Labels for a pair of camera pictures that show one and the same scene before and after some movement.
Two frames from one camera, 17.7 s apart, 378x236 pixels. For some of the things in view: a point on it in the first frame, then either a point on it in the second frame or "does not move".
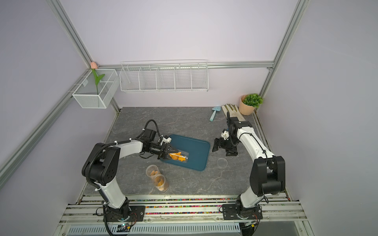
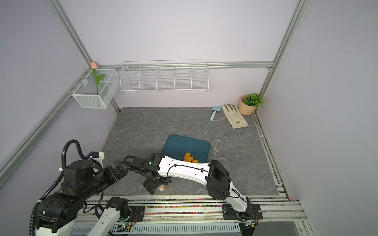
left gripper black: [164, 150] → [114, 175]
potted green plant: [248, 102] does not move
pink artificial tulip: [94, 66] does not move
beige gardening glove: [233, 111] does not move
